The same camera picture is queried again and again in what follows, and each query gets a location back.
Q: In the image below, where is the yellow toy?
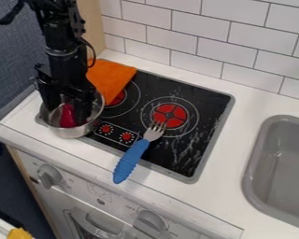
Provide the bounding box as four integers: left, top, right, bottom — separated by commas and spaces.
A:
6, 227, 36, 239

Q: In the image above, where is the toy stove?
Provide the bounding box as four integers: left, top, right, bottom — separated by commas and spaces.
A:
33, 59, 237, 185

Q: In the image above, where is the toy sink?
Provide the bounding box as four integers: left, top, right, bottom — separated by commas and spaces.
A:
240, 114, 299, 232

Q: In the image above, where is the silver pot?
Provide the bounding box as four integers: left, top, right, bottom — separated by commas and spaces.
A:
38, 89, 107, 140

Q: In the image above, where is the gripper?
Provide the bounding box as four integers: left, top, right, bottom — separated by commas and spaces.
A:
33, 46, 97, 126

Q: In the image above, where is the blue handled fork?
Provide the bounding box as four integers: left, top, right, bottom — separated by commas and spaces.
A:
111, 120, 169, 185

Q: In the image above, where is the red toy pepper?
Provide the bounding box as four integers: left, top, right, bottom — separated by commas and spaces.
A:
58, 103, 78, 129

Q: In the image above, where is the orange cloth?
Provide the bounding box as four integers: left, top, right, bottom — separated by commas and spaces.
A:
84, 59, 140, 106

